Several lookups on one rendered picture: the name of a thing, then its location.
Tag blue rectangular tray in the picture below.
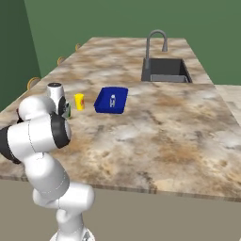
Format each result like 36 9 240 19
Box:
93 86 129 115

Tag yellow drink carton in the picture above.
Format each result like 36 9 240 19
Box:
73 92 86 112

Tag green drink can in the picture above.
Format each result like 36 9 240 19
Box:
65 102 72 120

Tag dark grey sink basin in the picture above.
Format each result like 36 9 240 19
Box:
140 57 193 84

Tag grey curved tap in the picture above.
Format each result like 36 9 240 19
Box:
144 29 169 70

